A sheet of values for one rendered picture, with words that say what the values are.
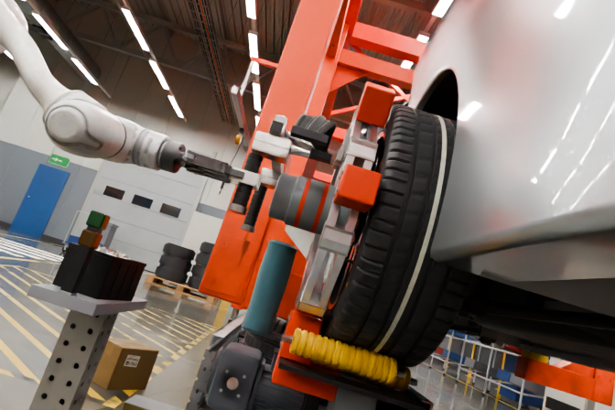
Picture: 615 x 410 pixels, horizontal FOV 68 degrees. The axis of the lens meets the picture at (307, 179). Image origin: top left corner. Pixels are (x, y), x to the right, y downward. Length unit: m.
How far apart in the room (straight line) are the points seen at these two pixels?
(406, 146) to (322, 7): 1.12
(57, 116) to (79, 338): 0.71
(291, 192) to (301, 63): 0.80
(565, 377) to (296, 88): 3.18
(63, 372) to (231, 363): 0.45
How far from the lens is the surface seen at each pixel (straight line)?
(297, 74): 1.86
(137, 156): 1.13
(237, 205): 1.06
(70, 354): 1.49
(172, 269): 9.70
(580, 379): 4.30
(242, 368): 1.47
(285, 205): 1.20
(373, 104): 1.13
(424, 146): 1.03
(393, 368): 1.13
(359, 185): 0.91
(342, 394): 1.22
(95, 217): 1.27
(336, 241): 0.98
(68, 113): 0.97
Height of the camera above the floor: 0.61
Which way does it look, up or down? 14 degrees up
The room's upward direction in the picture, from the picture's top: 17 degrees clockwise
